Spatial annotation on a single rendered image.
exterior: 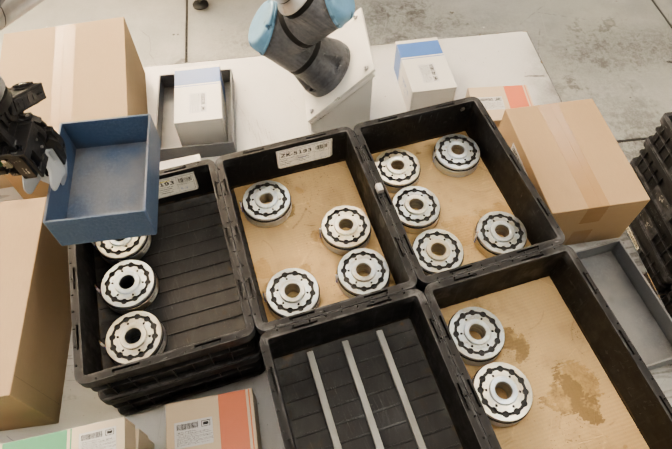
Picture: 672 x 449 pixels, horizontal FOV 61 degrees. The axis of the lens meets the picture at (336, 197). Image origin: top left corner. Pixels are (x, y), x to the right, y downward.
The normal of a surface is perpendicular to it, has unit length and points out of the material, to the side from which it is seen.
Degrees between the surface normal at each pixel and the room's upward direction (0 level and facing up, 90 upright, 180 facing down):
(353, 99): 90
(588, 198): 0
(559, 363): 0
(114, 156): 0
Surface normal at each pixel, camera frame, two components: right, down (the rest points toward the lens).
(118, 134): 0.15, 0.82
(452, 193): 0.00, -0.56
